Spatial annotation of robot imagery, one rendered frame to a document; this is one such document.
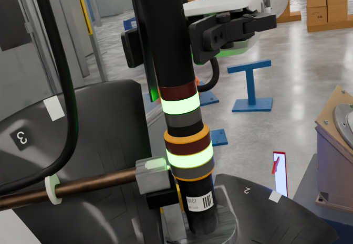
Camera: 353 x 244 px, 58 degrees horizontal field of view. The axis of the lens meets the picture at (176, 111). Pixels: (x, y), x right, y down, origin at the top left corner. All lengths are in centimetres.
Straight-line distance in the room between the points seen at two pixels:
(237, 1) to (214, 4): 2
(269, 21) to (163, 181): 17
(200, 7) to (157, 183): 17
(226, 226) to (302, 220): 26
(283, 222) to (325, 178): 37
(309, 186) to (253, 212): 49
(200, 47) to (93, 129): 21
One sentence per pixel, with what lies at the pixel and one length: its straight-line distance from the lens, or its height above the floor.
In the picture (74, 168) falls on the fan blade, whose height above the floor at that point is 137.
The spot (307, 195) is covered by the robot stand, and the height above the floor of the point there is 93.
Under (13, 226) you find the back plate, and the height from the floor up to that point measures 124.
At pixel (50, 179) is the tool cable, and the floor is 141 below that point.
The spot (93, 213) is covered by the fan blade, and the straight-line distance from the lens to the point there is 39.
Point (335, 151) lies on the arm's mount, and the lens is 87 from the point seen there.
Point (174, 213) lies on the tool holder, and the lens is 33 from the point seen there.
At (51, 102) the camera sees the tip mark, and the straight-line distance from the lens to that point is 43.
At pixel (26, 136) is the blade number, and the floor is 141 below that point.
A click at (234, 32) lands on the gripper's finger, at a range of 28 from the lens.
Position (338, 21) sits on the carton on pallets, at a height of 14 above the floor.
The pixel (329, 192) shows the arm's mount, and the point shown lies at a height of 98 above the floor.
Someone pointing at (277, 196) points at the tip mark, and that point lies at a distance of 62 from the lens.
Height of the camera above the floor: 155
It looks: 22 degrees down
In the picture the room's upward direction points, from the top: 11 degrees counter-clockwise
